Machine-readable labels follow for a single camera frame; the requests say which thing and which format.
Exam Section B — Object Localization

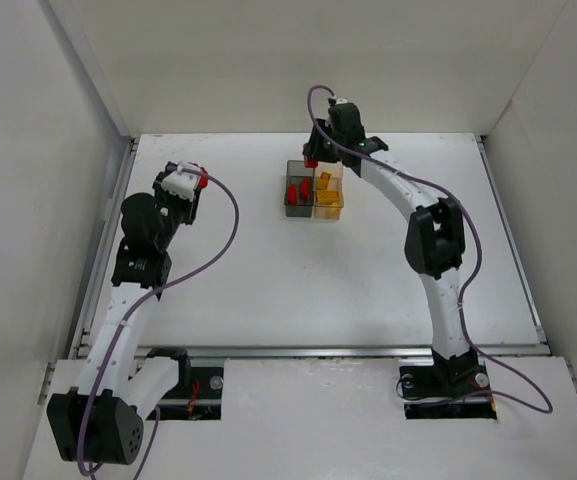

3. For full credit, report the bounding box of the yellow lego brick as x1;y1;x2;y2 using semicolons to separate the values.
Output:
315;189;343;207
316;172;332;190

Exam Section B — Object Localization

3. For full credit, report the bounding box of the red curved lego brick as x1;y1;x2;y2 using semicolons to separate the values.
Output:
299;178;312;201

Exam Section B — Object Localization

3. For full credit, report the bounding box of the red yellow lego stack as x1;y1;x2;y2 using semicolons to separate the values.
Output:
192;163;209;190

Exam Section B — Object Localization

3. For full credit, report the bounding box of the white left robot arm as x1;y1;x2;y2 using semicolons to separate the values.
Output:
47;164;208;467

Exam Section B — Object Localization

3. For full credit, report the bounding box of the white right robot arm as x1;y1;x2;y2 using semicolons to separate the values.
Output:
303;96;479;400

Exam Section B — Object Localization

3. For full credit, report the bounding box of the clear tan plastic container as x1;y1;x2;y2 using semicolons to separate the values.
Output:
314;162;344;220

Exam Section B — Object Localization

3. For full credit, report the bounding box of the smoky grey plastic container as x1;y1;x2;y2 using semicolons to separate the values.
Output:
284;160;314;218

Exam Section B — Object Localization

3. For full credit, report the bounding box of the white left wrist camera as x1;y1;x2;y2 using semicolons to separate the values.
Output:
160;162;202;202

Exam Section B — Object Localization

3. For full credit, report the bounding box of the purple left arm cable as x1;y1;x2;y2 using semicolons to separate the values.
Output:
76;167;242;480

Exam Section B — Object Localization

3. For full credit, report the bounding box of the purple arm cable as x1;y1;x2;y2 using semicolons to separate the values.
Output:
307;84;554;415
76;167;242;480

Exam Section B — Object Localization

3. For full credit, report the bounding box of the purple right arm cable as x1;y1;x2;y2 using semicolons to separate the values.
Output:
307;84;554;415

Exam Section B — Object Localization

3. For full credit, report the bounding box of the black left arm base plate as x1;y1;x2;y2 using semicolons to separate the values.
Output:
122;357;225;421

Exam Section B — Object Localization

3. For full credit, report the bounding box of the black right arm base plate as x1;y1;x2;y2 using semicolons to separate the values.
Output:
396;363;497;420

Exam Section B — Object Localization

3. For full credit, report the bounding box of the aluminium frame rail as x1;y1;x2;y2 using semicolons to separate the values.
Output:
67;342;552;361

